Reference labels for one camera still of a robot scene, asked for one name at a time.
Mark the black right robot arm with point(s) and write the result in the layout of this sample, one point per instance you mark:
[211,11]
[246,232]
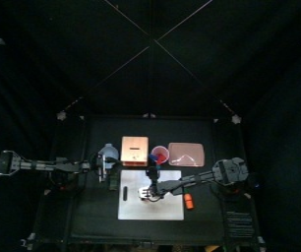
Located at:
[201,178]

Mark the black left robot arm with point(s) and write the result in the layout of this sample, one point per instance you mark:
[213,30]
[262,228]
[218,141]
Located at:
[43,164]

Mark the dark green toy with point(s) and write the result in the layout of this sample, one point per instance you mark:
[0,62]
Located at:
[112,184]

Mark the clear plastic bottle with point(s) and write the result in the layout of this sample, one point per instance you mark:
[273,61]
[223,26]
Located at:
[110,151]

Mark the black stick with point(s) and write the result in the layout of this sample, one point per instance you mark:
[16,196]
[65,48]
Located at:
[124,193]

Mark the copper coloured box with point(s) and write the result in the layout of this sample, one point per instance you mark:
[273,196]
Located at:
[135,152]

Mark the orange toy carrot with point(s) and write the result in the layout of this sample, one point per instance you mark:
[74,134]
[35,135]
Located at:
[189,201]

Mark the red toy piece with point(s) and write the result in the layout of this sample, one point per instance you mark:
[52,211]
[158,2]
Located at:
[162,159]

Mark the blue toy piece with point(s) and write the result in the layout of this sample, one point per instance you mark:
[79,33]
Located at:
[152,157]

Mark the pink plastic cup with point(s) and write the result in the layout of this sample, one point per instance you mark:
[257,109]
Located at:
[162,151]

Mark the pink square plate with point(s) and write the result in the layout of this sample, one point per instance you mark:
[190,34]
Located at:
[186,154]

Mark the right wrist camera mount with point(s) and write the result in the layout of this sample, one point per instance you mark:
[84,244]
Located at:
[152,174]

